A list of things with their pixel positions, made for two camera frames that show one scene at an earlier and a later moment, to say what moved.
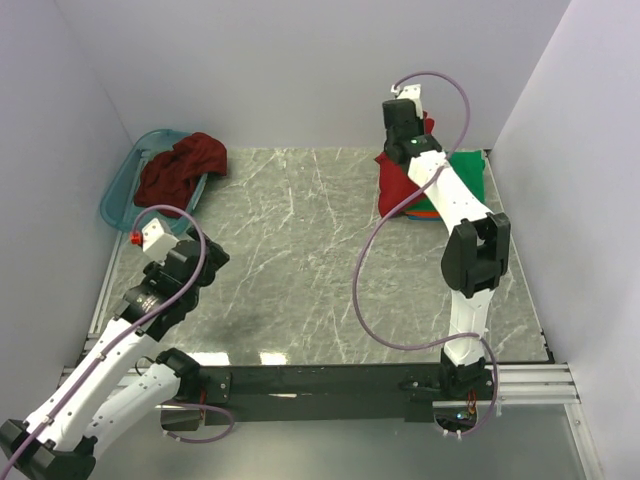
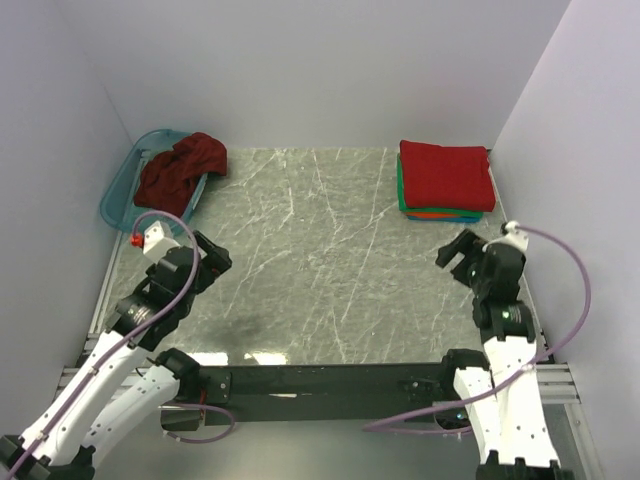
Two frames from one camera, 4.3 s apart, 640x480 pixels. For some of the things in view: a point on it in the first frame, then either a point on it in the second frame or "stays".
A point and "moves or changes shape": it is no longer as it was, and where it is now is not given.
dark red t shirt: [171, 177] stays
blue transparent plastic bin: [118, 204] stays
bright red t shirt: [395, 180] moves or changes shape
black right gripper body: [419, 123] → [478, 283]
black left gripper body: [216, 259] stays
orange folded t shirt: [423, 214] stays
